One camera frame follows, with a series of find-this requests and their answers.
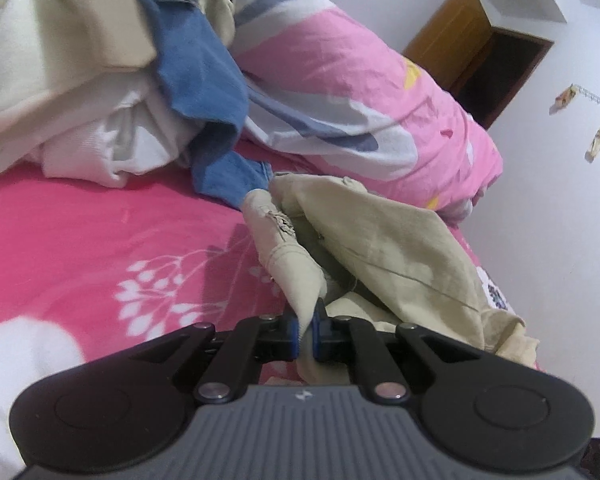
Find pink floral duvet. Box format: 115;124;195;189
200;0;505;221

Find metal wall hook rail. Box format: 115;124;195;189
572;85;600;113

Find cream fleece garment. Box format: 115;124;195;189
0;0;163;126

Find brown wooden door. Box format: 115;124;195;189
402;0;555;131

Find beige pants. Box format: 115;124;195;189
241;172;541;386

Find pink floral bed sheet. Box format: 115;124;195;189
0;137;528;466

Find pale beige garment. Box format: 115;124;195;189
197;0;237;48

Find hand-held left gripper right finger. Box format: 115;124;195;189
311;299;485;406

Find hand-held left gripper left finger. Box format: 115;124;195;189
127;310;300;406

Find blue denim jeans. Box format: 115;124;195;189
122;0;276;211

